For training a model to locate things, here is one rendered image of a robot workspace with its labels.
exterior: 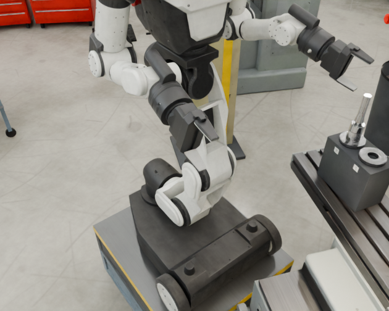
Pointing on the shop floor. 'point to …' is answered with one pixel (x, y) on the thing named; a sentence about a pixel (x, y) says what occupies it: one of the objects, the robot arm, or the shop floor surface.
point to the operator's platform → (134, 252)
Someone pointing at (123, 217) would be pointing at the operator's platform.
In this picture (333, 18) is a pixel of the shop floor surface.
